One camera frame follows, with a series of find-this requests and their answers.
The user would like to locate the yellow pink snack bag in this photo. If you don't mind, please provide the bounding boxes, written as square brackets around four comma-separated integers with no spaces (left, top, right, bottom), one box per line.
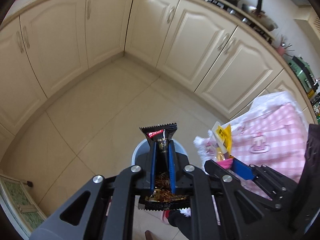
[209,121,232,162]

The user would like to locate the black snack packet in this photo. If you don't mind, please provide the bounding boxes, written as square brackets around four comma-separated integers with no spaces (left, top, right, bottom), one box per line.
[138,123,189,211]

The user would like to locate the pink checked tablecloth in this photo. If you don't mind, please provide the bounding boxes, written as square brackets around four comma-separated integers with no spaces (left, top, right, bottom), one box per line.
[194,90,311,201]

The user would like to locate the green electric grill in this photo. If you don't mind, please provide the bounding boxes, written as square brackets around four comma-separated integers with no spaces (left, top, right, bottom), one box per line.
[288,56,319,93]

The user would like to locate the pink utensil cup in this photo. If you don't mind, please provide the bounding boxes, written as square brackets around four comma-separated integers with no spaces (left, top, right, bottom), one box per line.
[276,35,292,56]

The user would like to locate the black gas stove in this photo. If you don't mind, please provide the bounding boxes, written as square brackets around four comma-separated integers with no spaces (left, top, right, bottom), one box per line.
[204,0,275,44]

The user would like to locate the steel wok with lid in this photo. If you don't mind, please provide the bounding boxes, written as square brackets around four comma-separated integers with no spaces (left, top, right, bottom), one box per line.
[241,0,278,31]

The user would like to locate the cream lower cabinets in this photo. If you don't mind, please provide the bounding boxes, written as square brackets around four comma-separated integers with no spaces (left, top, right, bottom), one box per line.
[1,0,316,134]

